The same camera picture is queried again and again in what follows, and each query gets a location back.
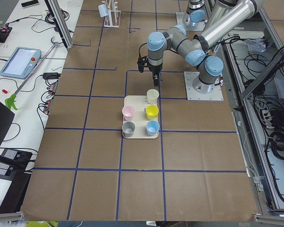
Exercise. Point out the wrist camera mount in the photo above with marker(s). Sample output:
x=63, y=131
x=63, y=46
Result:
x=142, y=63

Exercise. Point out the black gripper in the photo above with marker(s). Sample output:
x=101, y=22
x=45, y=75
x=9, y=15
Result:
x=155, y=69

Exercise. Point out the light blue plastic cup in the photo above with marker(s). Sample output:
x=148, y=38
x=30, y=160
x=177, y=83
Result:
x=103, y=10

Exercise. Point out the white plastic cup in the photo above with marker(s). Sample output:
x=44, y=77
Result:
x=152, y=96

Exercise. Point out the yellow plastic cup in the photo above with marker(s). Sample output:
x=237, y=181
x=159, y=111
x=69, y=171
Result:
x=152, y=112

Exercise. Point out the green handled reacher tool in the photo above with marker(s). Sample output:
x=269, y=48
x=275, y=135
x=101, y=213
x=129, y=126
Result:
x=10, y=102

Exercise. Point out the smartphone on table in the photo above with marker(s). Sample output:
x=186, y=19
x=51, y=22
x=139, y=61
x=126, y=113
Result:
x=29, y=3

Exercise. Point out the teach pendant tablet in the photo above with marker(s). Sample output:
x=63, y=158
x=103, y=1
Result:
x=21, y=63

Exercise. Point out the grey plastic cup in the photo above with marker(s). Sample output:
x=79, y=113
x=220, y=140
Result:
x=128, y=129

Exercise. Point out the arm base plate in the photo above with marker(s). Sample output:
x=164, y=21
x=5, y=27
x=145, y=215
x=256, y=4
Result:
x=184, y=19
x=198, y=91

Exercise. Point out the cream plastic tray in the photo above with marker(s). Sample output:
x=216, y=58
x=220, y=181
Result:
x=140, y=117

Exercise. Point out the white wire cup rack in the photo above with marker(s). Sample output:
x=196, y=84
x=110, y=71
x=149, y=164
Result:
x=114, y=15

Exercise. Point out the pink plastic cup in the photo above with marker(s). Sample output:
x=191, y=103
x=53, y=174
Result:
x=128, y=112

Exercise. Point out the aluminium frame post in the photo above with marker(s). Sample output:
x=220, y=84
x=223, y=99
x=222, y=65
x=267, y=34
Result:
x=56, y=13

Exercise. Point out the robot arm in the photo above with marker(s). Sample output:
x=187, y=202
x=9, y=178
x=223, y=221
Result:
x=226, y=15
x=197, y=14

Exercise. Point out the black power adapter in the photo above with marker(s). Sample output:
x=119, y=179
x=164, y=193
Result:
x=51, y=75

